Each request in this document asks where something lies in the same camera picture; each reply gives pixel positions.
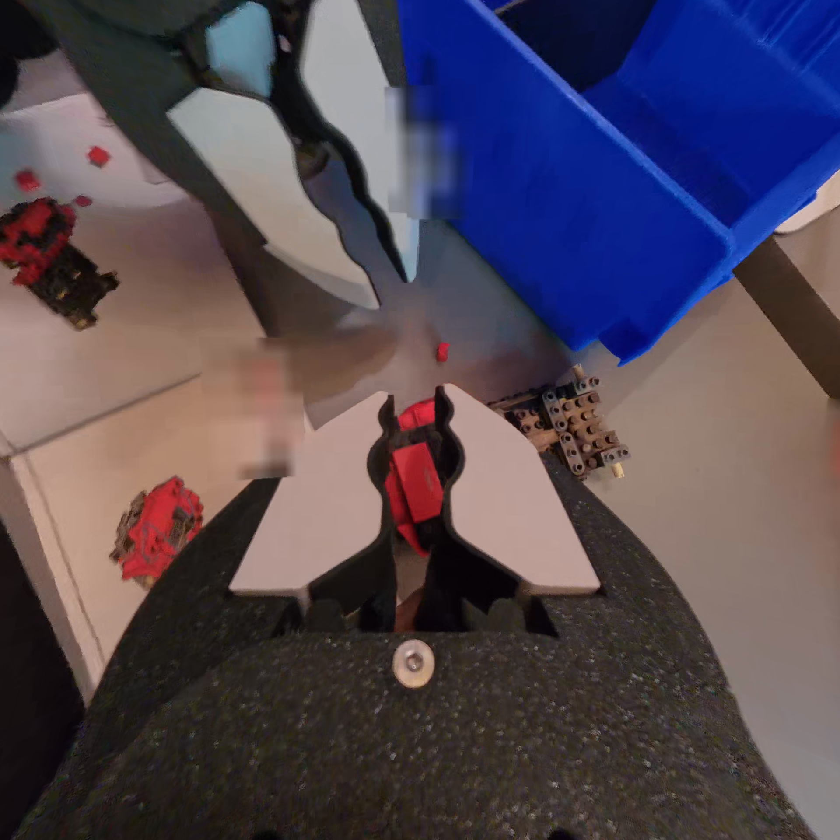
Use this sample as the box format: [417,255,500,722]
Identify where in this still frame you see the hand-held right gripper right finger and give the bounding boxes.
[433,382,602,597]

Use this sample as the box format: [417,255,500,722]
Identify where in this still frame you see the lego instruction booklet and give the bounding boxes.
[0,88,316,713]

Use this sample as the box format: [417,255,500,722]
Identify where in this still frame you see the black rounded object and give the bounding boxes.
[0,518,88,840]

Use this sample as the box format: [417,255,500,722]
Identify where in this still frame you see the blue plastic bin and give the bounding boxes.
[395,0,840,366]

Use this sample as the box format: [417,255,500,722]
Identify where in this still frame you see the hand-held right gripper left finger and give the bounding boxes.
[228,391,401,601]

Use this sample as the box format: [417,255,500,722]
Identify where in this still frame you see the red and black lego car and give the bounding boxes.
[382,366,632,560]

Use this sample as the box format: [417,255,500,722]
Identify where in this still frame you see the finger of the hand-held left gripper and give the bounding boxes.
[166,85,383,311]
[295,0,422,285]

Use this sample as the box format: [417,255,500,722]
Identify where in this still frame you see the white rounded tabletop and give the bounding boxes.
[773,187,840,236]

